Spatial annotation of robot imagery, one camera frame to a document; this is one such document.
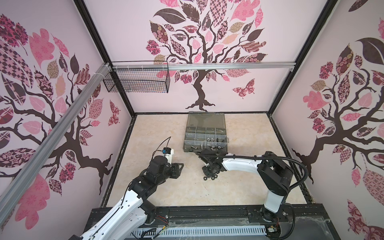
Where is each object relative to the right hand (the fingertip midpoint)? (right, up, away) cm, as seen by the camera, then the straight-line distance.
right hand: (206, 169), depth 90 cm
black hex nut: (-1, -4, -4) cm, 6 cm away
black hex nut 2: (+4, -5, -3) cm, 7 cm away
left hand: (-15, +5, -13) cm, 20 cm away
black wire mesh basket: (-56, +65, +32) cm, 92 cm away
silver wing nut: (+5, +13, +8) cm, 16 cm away
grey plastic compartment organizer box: (0, +24, +14) cm, 28 cm away
